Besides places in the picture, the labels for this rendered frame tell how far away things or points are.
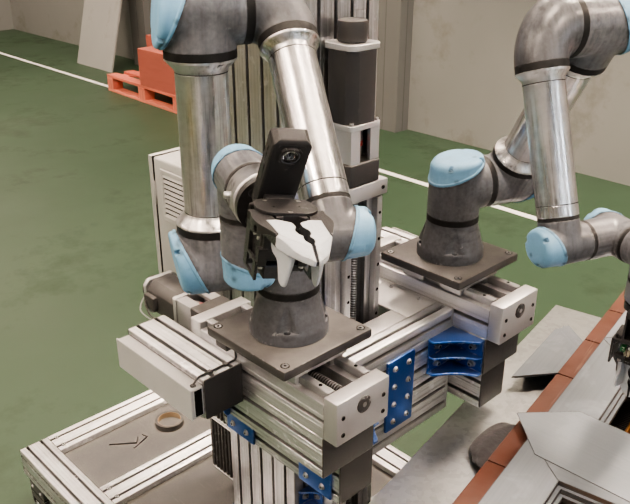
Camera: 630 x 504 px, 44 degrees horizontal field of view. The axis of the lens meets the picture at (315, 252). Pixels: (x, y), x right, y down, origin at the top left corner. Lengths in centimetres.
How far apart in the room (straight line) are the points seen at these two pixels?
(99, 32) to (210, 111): 826
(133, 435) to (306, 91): 168
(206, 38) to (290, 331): 54
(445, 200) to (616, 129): 402
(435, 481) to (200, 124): 89
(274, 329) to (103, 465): 123
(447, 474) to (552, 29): 91
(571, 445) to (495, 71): 473
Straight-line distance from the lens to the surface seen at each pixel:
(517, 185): 176
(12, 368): 350
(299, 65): 119
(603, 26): 152
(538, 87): 145
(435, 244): 174
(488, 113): 617
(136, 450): 257
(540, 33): 145
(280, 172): 87
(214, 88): 124
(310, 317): 141
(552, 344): 213
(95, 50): 953
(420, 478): 170
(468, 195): 171
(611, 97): 565
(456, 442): 180
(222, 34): 122
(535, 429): 159
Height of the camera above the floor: 178
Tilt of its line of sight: 24 degrees down
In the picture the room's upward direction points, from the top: straight up
